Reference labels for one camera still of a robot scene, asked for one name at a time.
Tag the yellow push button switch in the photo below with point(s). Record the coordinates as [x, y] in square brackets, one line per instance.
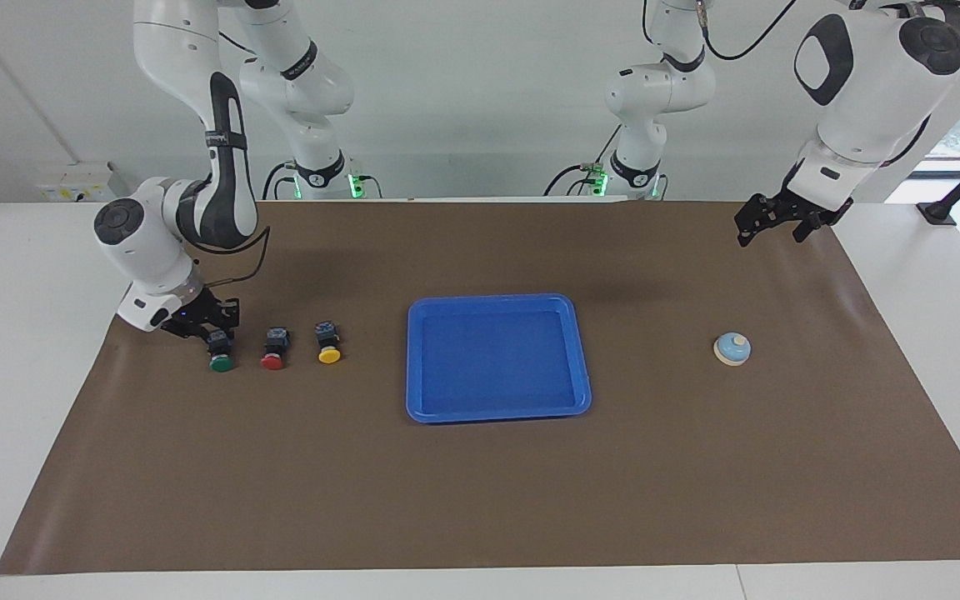
[329, 350]

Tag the red push button switch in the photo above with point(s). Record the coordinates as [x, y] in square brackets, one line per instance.
[274, 354]

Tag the light blue call bell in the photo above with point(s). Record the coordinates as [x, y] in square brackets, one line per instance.
[732, 350]

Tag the white wall socket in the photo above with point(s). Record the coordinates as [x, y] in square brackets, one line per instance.
[76, 183]

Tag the blue plastic tray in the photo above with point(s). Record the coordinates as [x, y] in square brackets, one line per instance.
[497, 358]

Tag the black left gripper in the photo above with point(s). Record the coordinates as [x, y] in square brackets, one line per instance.
[805, 208]

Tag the brown table mat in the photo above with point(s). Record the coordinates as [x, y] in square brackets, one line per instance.
[280, 483]

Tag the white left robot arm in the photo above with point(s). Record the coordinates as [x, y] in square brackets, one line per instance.
[872, 92]

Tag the green push button switch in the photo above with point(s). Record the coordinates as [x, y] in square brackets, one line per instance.
[222, 360]

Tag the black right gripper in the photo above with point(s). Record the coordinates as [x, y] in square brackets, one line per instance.
[197, 315]

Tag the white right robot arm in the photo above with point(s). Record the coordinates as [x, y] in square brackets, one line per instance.
[172, 75]

